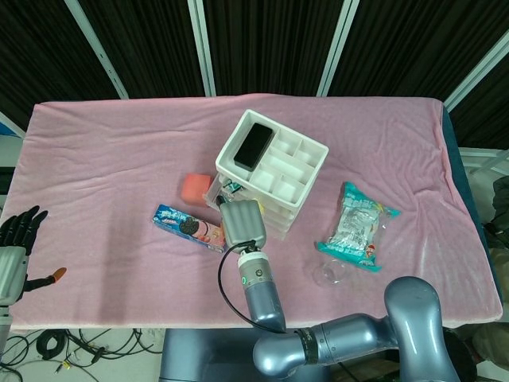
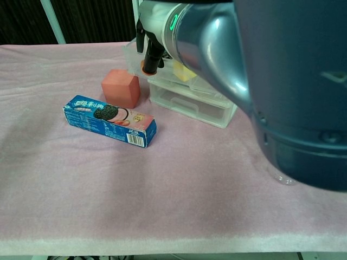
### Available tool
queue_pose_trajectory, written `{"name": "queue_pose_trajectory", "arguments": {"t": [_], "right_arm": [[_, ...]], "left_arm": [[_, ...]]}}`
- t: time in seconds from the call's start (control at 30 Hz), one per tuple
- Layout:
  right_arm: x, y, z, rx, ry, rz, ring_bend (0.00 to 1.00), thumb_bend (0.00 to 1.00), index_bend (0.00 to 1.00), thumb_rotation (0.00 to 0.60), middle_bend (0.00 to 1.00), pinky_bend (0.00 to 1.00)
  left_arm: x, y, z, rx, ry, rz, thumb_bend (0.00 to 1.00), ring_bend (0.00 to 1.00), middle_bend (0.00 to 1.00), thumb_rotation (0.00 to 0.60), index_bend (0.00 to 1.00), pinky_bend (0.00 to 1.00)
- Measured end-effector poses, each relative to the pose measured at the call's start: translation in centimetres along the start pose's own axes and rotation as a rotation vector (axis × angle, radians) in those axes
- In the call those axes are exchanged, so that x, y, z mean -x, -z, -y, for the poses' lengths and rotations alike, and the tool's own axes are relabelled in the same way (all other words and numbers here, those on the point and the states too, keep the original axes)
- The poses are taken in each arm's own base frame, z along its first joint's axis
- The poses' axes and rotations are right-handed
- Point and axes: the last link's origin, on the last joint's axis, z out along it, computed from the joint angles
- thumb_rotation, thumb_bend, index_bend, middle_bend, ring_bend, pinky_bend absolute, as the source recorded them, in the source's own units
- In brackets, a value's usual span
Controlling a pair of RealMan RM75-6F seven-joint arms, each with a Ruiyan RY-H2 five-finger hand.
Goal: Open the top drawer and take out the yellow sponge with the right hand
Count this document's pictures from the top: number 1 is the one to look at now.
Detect dark blue table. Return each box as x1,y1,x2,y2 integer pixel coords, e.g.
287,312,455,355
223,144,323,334
439,101,503,323

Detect right robot hand grey black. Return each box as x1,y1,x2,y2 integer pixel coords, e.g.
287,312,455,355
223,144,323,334
216,194,268,255

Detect white compartment trays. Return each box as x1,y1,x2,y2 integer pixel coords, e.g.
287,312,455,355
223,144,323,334
214,109,330,243

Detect white partition frame post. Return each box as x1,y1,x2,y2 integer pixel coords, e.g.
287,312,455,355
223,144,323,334
443,31,509,115
316,0,361,96
187,0,218,96
0,111,25,138
65,0,129,99

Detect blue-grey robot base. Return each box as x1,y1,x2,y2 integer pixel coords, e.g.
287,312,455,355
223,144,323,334
158,328,266,382

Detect clear plastic cup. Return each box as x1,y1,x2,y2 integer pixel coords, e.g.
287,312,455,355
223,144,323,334
313,258,351,287

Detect pink sponge cube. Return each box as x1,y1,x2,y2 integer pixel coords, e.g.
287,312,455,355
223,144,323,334
179,172,212,208

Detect black rectangular box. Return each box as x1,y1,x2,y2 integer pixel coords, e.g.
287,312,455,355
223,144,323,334
232,123,274,173

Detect blue Oreo cookie box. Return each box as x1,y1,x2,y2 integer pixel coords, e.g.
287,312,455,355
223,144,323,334
152,204,228,254

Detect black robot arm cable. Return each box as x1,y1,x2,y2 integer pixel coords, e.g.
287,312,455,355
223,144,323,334
217,238,287,333

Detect clear plastic drawer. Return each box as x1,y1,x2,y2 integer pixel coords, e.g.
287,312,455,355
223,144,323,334
202,173,263,216

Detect pink table cloth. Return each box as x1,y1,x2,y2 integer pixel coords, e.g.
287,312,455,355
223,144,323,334
7,93,503,331

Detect left robot hand grey black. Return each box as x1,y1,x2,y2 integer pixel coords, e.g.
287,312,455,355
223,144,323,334
0,205,68,306

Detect teal snack bag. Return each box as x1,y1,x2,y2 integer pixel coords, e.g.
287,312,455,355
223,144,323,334
314,181,402,274

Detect black coiled floor cable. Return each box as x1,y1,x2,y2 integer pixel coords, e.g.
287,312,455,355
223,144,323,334
37,329,68,361

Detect green circuit board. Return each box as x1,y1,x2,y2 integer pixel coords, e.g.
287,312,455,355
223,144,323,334
222,178,244,197

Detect black floor cable with plug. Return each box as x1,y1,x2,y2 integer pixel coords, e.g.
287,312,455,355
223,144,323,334
67,328,160,365

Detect dark olive bag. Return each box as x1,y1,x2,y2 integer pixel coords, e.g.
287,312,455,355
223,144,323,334
483,177,509,250

